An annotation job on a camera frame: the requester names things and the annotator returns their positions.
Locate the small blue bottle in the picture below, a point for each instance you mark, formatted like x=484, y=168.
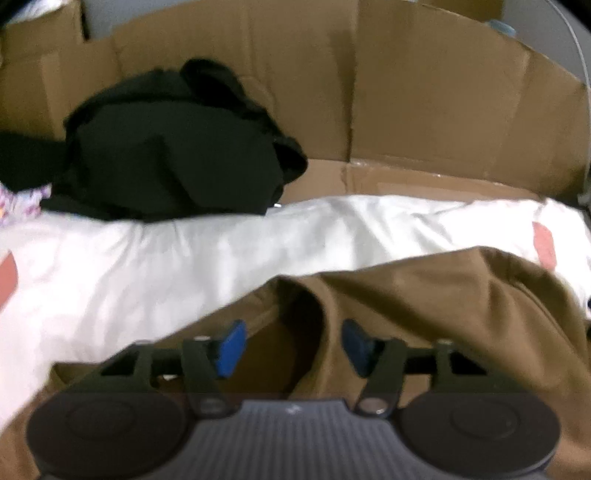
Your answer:
x=502, y=27

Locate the black clothing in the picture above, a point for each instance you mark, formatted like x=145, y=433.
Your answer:
x=161, y=147

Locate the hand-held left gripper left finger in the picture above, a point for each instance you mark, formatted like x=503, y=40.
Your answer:
x=233, y=346

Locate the floral cloth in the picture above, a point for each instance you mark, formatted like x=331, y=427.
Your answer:
x=18, y=203

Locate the brown t-shirt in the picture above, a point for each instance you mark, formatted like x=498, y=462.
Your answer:
x=461, y=314

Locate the white bear-print blanket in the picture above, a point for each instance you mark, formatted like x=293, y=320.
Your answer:
x=184, y=258

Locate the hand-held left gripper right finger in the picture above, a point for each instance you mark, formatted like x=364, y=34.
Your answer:
x=358, y=346

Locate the brown cardboard sheet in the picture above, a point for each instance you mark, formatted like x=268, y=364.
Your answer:
x=415, y=92

